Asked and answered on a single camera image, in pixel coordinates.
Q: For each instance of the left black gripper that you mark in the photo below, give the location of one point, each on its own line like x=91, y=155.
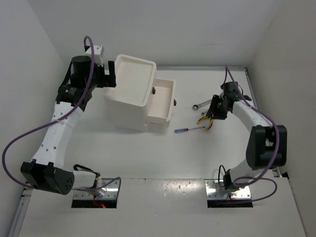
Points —
x=106, y=80

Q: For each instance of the white drawer cabinet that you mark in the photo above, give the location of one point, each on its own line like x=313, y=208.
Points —
x=127, y=102

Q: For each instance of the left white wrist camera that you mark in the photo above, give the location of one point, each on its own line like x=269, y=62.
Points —
x=98, y=54

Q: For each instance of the blue handled screwdriver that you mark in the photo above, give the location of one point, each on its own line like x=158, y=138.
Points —
x=182, y=130

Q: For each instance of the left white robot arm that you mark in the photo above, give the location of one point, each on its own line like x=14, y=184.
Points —
x=45, y=171

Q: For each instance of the metal base plate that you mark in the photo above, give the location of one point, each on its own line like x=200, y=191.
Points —
x=109, y=191
x=214, y=191

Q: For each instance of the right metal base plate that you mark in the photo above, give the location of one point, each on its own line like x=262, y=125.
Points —
x=214, y=191

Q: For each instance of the silver ratchet wrench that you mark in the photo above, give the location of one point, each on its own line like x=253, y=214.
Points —
x=196, y=107

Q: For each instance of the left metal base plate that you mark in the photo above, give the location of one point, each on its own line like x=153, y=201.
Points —
x=109, y=191

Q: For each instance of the yellow handled pliers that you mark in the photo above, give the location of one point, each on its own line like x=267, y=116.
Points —
x=207, y=121

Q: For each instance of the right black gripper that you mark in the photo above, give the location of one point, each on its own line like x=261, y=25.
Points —
x=213, y=110

